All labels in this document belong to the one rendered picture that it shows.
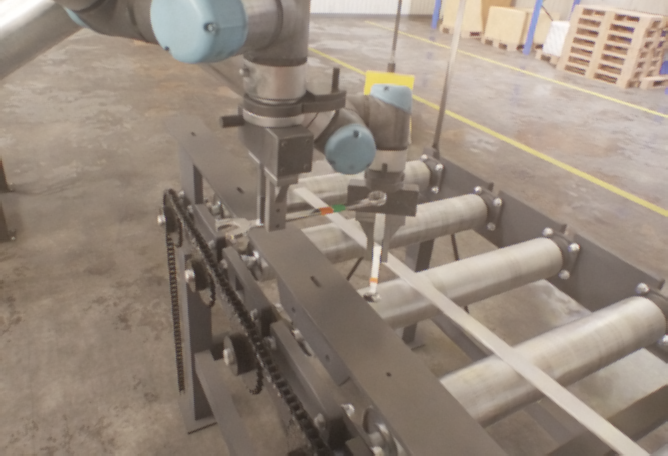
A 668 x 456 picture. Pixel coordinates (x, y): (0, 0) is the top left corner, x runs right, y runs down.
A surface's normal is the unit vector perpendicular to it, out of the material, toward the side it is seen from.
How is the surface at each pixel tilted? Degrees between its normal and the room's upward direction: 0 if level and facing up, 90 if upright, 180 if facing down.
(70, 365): 0
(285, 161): 90
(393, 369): 0
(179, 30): 90
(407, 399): 0
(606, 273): 90
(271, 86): 90
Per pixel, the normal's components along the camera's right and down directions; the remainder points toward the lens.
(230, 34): 0.83, 0.48
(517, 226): -0.87, 0.17
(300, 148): 0.49, 0.44
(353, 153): 0.15, 0.48
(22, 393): 0.08, -0.88
